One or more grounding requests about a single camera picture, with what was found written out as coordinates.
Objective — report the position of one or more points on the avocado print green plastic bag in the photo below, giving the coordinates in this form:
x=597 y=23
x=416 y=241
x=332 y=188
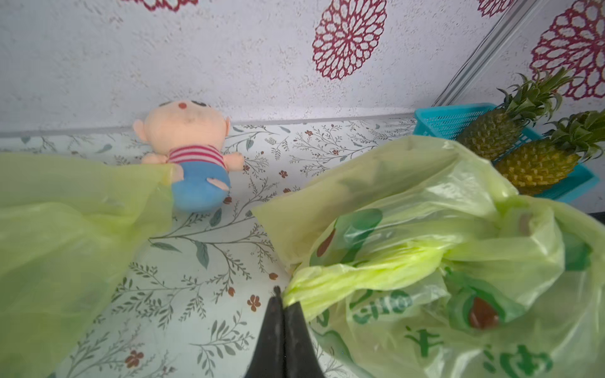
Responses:
x=418 y=259

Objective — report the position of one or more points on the plush doll toy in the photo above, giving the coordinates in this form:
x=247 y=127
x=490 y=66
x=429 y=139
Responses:
x=189 y=136

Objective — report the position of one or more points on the plain green plastic bag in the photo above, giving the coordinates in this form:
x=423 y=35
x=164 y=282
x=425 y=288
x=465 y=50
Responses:
x=69 y=229

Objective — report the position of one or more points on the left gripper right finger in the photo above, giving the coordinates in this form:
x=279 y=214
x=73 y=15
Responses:
x=300 y=358

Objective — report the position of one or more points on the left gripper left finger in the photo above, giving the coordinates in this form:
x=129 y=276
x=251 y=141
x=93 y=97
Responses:
x=269 y=357

